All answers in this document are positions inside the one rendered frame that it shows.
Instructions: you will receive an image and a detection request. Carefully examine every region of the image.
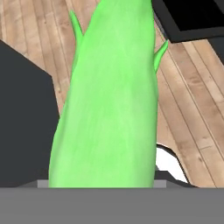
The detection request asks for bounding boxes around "green corn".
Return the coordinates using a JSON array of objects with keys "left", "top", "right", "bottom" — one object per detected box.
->
[{"left": 47, "top": 0, "right": 170, "bottom": 189}]

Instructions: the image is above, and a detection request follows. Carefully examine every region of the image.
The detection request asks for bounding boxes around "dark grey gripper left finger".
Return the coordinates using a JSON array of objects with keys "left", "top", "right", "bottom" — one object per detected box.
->
[{"left": 17, "top": 178, "right": 51, "bottom": 189}]

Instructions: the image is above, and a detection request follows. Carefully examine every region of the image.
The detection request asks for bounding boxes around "white round object black rim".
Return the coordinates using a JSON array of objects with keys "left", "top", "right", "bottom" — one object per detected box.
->
[{"left": 155, "top": 142, "right": 190, "bottom": 185}]

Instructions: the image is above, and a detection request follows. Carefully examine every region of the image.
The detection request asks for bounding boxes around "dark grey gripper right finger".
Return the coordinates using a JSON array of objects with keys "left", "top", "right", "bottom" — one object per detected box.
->
[{"left": 152, "top": 170, "right": 202, "bottom": 189}]

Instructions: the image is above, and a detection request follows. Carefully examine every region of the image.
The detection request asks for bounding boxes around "dark grey cabinet panel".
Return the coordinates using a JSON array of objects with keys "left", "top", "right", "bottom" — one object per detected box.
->
[{"left": 0, "top": 39, "right": 61, "bottom": 188}]

